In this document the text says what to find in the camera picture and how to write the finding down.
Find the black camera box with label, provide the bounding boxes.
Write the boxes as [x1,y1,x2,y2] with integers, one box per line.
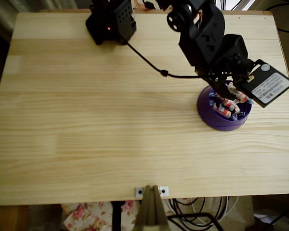
[236,59,289,109]

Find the purple plastic bowl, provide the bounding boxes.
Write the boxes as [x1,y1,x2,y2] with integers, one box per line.
[197,83,253,132]

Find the tan camera stand post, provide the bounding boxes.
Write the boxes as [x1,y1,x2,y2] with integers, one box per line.
[134,184,171,227]

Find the white floor cable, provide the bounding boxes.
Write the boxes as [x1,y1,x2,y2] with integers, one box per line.
[214,196,239,222]

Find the silver metal bracket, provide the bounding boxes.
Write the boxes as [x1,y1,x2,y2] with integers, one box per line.
[134,186,170,198]

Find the black floor cable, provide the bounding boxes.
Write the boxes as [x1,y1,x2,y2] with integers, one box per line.
[171,197,208,228]

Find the floral fabric cushion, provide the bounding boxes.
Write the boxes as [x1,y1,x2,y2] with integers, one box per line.
[61,199,176,231]

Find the black table leg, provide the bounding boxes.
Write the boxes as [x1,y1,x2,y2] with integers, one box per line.
[111,201,123,231]

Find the red white servo wires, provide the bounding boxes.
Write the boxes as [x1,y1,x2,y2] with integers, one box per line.
[194,11,204,25]

